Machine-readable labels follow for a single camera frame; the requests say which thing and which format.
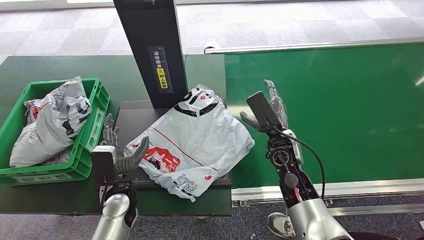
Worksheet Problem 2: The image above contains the black and yellow column label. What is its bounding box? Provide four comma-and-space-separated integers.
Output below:
148, 45, 174, 95

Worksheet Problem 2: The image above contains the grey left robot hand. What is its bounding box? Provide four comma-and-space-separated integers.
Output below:
90, 113, 151, 187

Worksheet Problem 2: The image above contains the dark green table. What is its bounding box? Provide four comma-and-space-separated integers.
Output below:
0, 54, 233, 217

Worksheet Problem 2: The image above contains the small white mailer package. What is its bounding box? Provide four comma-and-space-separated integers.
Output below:
23, 98, 44, 125

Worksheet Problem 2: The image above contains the black scanner column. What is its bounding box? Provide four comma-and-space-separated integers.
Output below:
113, 0, 188, 110

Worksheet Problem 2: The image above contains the green conveyor belt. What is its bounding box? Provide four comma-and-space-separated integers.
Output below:
224, 43, 424, 189

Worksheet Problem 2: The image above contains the wide aluminium conveyor frame rail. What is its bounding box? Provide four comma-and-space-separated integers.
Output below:
230, 178, 424, 217

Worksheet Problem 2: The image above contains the thin aluminium conveyor rail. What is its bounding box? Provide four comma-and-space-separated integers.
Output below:
203, 37, 424, 55

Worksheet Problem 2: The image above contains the black scanner base plate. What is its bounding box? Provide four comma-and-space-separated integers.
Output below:
112, 100, 233, 190

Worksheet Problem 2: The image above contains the grey sneaker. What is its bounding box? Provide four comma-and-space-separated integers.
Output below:
267, 211, 296, 239

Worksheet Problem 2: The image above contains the large crumpled white mailer package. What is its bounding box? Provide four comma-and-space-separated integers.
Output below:
9, 76, 93, 169

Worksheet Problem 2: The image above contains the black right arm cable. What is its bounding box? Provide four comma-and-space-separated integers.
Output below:
264, 117, 326, 201

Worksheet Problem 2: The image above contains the white poly mailer package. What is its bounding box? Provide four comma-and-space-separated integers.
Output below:
124, 84, 256, 202

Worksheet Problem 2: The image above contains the green plastic crate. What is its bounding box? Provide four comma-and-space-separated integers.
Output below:
0, 77, 111, 186

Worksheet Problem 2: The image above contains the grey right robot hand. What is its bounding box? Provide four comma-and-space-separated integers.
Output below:
239, 79, 289, 133

